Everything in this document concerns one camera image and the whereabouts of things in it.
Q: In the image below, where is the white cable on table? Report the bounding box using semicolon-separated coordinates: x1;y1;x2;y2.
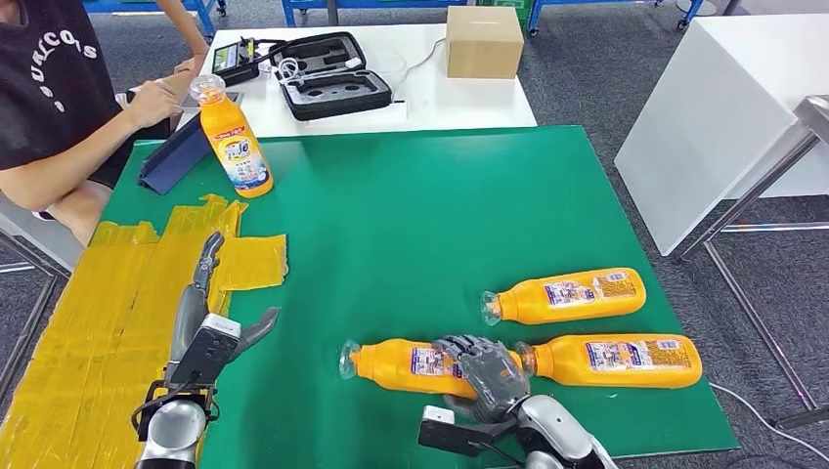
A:
390;36;450;102

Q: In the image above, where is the black device with green screen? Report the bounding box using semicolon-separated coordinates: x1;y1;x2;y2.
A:
210;36;262;89

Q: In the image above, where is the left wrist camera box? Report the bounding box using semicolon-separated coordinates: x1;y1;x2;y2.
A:
169;314;242;388

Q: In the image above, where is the cardboard box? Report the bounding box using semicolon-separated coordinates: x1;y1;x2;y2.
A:
445;5;526;81

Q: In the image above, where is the green table mat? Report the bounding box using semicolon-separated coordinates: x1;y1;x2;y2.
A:
97;124;741;469

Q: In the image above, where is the smartphone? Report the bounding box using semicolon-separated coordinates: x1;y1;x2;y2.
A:
181;90;246;108

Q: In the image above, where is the steel stand frame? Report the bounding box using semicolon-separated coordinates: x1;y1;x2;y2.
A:
676;95;829;432

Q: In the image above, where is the white cabinet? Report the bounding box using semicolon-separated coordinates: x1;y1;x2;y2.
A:
613;14;829;258

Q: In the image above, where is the black foam-lined case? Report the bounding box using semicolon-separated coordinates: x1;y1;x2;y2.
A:
268;30;394;123

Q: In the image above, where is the grey seat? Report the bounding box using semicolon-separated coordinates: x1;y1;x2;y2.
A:
0;193;84;272

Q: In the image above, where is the white charger cable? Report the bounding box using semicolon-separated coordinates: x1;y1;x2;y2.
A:
277;57;366;87

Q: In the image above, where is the grey metal frame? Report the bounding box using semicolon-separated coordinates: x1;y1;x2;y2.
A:
0;230;71;403

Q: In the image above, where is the orange detergent bottle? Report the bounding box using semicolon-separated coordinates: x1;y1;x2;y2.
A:
480;267;647;327
338;337;526;400
189;74;275;199
514;333;704;391

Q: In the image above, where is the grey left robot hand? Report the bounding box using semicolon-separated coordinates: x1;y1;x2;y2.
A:
164;231;283;386

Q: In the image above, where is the white floor cable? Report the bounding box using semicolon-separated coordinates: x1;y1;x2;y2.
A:
709;381;829;462

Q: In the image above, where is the yellow tape patch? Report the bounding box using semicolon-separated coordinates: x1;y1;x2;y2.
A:
0;192;289;469

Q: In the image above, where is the blue metal cart frame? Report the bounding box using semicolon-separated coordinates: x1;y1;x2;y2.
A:
675;0;707;31
282;0;665;35
84;0;228;37

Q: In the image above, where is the person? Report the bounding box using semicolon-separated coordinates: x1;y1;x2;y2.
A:
0;0;212;248

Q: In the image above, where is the white table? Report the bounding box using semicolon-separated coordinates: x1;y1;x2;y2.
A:
188;23;539;139

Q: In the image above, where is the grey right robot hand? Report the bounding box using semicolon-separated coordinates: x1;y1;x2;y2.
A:
432;334;531;425

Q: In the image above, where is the person's right hand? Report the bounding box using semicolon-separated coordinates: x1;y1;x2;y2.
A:
124;77;187;131

